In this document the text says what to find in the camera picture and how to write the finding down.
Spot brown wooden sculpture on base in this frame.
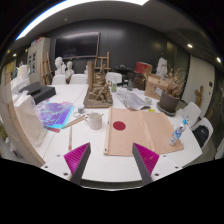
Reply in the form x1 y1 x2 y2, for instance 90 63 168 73
82 60 114 110

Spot small wooden easel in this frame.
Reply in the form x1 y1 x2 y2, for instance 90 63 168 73
93 51 111 74

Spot black wall screen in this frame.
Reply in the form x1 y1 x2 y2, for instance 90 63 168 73
54 31 101 61

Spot grey printed newspaper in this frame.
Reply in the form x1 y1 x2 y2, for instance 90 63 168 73
116 90 152 111

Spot thin wooden stick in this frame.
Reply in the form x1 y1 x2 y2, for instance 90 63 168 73
68 125 74 151

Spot flat round red coaster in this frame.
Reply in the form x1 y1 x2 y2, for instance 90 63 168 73
112 120 127 132

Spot brown cardboard box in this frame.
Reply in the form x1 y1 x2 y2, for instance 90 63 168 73
144 73 170 101

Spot potted dried plant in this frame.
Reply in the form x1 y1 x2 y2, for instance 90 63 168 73
156 66 188 117

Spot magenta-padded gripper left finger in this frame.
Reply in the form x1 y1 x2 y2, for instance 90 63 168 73
41 142 92 186

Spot long ceiling light panel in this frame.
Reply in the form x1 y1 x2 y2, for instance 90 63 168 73
14 0 150 42

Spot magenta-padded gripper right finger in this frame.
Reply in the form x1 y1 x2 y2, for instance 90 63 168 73
131 142 184 186

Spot green labelled bottle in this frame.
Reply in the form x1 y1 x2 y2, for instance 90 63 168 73
111 77 119 94

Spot white ceramic mug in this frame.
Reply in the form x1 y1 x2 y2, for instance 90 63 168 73
84 111 104 131

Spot white plastic chair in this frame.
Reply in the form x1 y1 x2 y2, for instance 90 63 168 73
191 117 215 150
179 101 202 128
51 74 67 86
105 71 123 84
68 73 89 85

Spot small white plaster bust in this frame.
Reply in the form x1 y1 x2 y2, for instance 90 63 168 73
65 60 75 80

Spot white plastic bag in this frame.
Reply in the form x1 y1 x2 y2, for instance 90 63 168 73
12 90 48 148

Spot dark glass bottle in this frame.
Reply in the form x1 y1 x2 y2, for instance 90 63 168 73
127 78 135 92

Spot ceiling spotlights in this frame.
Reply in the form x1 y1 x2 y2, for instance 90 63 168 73
11 42 222 64

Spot wooden figure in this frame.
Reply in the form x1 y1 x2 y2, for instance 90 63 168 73
194 85 205 109

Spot black flat box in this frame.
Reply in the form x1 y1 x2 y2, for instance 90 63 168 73
31 85 57 105
18 81 43 96

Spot black backpack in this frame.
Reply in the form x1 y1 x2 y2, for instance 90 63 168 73
194 125 210 148

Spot white plaster figure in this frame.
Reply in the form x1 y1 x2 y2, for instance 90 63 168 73
155 56 169 79

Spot large white plaster bust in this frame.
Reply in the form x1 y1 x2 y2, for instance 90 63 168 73
54 56 67 76

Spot tall wooden easel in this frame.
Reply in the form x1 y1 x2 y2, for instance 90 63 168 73
41 51 54 86

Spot blue-capped white drink bottle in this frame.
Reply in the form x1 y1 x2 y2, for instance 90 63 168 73
168 118 190 147

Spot red box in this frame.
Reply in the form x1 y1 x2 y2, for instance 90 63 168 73
134 61 154 75

